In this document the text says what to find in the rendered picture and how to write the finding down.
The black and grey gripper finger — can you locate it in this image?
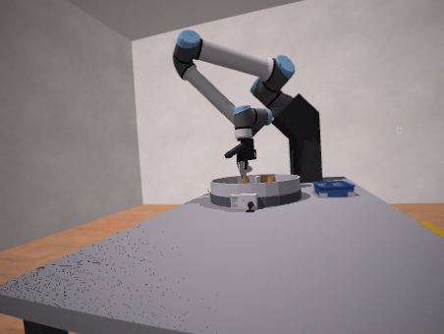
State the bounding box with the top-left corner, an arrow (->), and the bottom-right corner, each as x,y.
237,159 -> 243,178
242,156 -> 252,178

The blue crate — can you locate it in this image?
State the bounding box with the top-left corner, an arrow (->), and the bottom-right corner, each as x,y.
314,181 -> 356,197

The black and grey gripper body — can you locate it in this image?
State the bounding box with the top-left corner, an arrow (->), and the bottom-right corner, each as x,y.
237,138 -> 256,161

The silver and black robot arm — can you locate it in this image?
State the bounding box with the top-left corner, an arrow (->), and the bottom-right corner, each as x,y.
173,29 -> 295,139

